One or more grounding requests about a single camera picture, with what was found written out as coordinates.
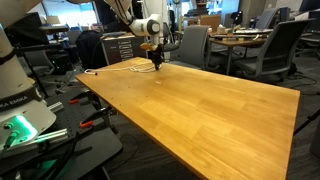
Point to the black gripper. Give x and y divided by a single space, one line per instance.
158 51

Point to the black mesh office chair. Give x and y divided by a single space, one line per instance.
170 46

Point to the grey drawer tool cabinet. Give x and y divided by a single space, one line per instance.
123 50

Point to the grey office chair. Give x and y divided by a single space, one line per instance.
191 43
266 18
278 40

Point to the brown cardboard box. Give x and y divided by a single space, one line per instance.
210 21

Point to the black draped cloth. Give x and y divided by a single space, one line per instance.
90 48

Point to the wooden office desk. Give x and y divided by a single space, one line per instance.
238 42

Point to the black computer tower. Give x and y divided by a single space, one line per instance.
60 63

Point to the black box on stand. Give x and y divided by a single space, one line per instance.
23 26

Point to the person in white shirt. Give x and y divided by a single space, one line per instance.
306 15

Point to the black tripod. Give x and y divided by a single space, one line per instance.
308 121

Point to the aluminium extrusion rail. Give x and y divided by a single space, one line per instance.
55 107
50 136

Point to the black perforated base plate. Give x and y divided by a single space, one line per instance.
83 146

